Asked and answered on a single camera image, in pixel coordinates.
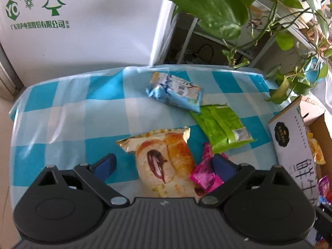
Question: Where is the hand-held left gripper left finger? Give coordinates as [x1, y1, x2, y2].
[38, 153, 130, 208]

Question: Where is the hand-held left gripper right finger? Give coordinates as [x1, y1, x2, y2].
[198, 154, 295, 208]

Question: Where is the pink snack packet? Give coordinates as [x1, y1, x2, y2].
[189, 143, 229, 194]

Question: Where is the green snack packet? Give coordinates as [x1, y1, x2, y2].
[189, 104, 256, 154]

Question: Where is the cream bread packet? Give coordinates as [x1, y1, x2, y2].
[115, 126, 205, 200]

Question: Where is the cardboard box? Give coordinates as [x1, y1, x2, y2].
[268, 96, 332, 208]

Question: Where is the light blue snack packet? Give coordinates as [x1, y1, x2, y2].
[145, 72, 204, 113]

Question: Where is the blue checked tablecloth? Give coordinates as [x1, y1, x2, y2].
[9, 63, 283, 200]

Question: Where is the yellow snack packet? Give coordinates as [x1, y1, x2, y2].
[307, 132, 327, 165]

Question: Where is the purple snack packet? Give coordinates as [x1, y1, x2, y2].
[318, 176, 332, 206]

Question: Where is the white metal rack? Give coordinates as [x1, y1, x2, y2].
[179, 0, 332, 68]

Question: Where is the grey patterned table cover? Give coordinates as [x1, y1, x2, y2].
[310, 78, 332, 104]

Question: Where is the blue round plastic object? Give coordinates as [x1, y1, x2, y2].
[302, 57, 328, 82]

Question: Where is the grey refrigerator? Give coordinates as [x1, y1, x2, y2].
[0, 43, 26, 99]

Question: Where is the white chest freezer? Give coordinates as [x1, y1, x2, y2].
[0, 0, 179, 89]

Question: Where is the wicker basket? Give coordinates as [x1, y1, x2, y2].
[301, 26, 332, 57]

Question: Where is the green pothos plant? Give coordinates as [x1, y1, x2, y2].
[166, 0, 332, 105]

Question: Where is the black cable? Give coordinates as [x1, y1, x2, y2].
[192, 44, 216, 64]

